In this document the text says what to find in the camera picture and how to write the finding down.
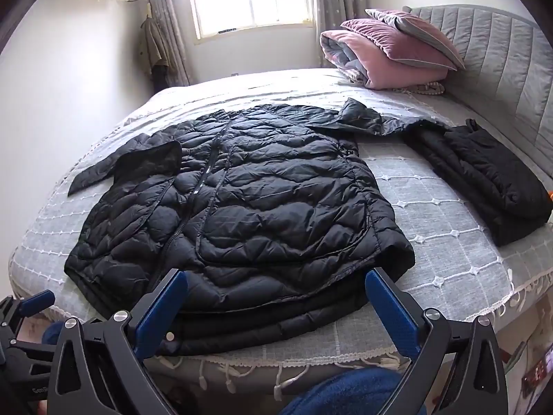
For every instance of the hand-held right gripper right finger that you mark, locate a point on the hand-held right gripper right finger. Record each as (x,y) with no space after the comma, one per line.
(391,311)

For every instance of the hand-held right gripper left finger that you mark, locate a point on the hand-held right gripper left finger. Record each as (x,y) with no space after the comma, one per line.
(160,311)

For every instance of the grey pillow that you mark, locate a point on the grey pillow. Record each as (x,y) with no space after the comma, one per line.
(414,24)

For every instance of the hanging brown coat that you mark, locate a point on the hanging brown coat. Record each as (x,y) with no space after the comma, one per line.
(152,43)

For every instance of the pink velvet pillow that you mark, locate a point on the pink velvet pillow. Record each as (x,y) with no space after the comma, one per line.
(397,43)

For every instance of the black quilted puffer jacket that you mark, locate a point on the black quilted puffer jacket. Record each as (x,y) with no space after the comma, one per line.
(268,199)

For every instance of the white beaded cushion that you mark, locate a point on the white beaded cushion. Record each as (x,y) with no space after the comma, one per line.
(425,88)

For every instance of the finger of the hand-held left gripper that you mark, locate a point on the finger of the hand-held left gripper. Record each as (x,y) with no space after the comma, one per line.
(38,300)

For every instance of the grey padded headboard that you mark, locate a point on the grey padded headboard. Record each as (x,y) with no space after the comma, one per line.
(501,47)

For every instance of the bed with white grid bedspread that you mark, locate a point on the bed with white grid bedspread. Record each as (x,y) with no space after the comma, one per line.
(440,229)

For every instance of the folded pink and grey quilt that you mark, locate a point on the folded pink and grey quilt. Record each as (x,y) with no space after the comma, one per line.
(367,65)

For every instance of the folded black clothes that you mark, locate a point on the folded black clothes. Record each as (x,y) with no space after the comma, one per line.
(484,173)

